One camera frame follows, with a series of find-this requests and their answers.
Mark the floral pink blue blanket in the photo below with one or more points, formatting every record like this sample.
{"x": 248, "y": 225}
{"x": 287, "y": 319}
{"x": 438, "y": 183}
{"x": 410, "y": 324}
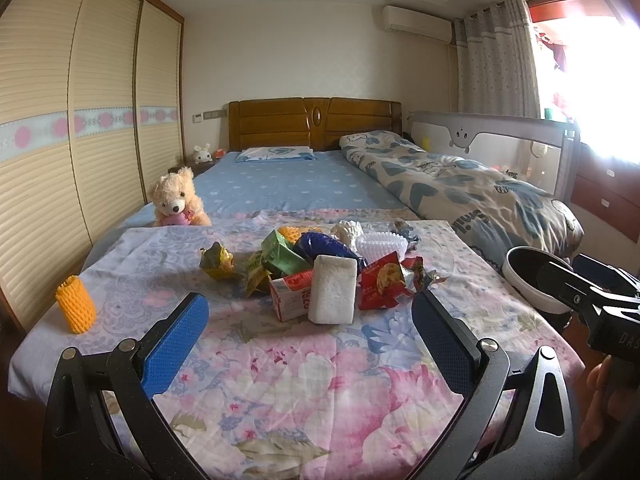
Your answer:
{"x": 257, "y": 398}

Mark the white black trash bin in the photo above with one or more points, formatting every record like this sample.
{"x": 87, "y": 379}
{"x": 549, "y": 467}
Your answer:
{"x": 520, "y": 268}

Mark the wooden headboard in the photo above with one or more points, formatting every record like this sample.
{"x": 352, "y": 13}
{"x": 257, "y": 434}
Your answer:
{"x": 318, "y": 123}

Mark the red cookie snack wrapper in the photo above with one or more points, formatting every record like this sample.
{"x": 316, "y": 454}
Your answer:
{"x": 381, "y": 283}

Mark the grey dotted curtain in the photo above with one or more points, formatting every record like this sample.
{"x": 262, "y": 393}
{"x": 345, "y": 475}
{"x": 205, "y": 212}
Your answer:
{"x": 496, "y": 61}

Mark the white rabbit toy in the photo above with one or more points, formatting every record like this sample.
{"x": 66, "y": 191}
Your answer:
{"x": 202, "y": 155}

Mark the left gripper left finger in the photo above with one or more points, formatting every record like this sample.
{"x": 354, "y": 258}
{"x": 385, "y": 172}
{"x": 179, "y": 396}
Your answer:
{"x": 102, "y": 421}

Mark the white foam sponge block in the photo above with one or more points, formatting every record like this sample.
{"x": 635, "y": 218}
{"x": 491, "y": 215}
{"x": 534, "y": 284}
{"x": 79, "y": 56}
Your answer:
{"x": 333, "y": 290}

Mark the orange foam net sleeve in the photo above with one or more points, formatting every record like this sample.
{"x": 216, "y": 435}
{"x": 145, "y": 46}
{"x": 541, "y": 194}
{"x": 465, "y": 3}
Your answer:
{"x": 76, "y": 304}

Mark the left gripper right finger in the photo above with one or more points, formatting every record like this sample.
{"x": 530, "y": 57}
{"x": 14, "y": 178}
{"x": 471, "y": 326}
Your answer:
{"x": 516, "y": 419}

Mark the blue white pillow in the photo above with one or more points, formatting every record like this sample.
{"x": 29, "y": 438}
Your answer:
{"x": 276, "y": 154}

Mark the yellow crumpled snack wrapper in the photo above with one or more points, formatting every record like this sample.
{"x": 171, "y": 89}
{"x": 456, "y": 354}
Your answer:
{"x": 217, "y": 262}

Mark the right hand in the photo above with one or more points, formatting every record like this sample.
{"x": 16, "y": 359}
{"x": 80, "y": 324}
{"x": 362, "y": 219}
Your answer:
{"x": 616, "y": 405}

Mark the red silver foil wrapper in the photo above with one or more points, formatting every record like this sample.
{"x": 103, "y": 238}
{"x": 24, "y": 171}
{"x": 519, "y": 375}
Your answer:
{"x": 417, "y": 276}

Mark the beige teddy bear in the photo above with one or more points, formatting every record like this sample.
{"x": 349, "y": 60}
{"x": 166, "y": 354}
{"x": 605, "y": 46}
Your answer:
{"x": 176, "y": 202}

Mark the wall switch panel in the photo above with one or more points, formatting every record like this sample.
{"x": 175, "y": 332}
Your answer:
{"x": 208, "y": 115}

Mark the grey heart pattern duvet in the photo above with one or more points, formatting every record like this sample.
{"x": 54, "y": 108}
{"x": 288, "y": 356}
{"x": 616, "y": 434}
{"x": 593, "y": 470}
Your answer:
{"x": 490, "y": 211}

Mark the grey bed guard rail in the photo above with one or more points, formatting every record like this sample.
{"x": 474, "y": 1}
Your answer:
{"x": 541, "y": 152}

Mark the blue plastic bag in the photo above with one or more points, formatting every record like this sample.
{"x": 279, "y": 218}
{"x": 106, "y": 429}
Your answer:
{"x": 312, "y": 244}

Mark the beige sliding wardrobe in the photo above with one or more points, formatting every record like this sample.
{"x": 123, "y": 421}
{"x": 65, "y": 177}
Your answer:
{"x": 90, "y": 118}

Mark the green carton box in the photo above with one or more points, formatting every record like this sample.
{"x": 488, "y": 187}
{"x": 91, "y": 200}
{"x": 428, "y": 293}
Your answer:
{"x": 275, "y": 259}

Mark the white wall air conditioner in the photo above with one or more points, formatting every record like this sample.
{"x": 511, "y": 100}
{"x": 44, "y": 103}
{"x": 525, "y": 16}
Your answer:
{"x": 420, "y": 24}

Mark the dark wooden nightstand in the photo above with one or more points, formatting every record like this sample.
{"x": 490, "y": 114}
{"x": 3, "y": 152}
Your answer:
{"x": 195, "y": 168}

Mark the red white carton box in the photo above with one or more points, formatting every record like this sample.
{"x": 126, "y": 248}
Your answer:
{"x": 291, "y": 295}

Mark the crumpled blue patterned wrapper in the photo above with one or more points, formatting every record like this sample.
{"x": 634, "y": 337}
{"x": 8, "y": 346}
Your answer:
{"x": 407, "y": 232}

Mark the red white drawer cabinet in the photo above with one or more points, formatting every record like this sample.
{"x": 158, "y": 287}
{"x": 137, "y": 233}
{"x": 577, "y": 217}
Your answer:
{"x": 606, "y": 202}

